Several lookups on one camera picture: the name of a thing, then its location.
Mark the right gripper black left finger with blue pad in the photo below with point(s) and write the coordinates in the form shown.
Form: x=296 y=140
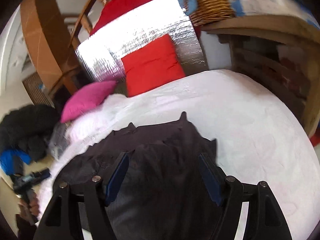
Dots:
x=61 y=219

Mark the wicker basket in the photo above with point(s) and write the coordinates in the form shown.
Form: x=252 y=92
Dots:
x=210 y=11

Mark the wooden side table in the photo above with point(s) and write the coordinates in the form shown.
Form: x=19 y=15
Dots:
x=282 y=54

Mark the silver foil headboard panel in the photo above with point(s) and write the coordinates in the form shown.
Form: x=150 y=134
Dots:
x=100 y=54

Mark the red square pillow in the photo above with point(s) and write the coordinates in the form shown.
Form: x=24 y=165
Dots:
x=152 y=66

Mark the dark quilted zip jacket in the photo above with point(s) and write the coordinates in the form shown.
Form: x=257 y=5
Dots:
x=163 y=195

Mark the wooden stair railing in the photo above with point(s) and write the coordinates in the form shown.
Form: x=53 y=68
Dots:
x=83 y=22

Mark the black fluffy coat pile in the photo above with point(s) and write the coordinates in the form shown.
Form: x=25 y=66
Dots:
x=28 y=129

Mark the white textured bedspread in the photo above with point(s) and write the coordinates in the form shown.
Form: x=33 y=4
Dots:
x=258 y=137

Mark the toilet paper pack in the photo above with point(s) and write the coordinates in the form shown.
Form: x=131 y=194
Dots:
x=270 y=7

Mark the brown curved wooden column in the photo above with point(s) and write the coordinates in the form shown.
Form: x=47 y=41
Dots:
x=47 y=39

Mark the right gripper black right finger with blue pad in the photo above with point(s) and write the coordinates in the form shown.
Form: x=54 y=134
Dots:
x=265 y=219

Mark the grey folded garment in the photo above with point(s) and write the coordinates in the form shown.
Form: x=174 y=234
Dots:
x=58 y=141

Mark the blue garment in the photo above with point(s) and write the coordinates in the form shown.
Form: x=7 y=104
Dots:
x=13 y=160

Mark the pink pillow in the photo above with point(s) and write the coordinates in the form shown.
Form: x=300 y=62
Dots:
x=86 y=99

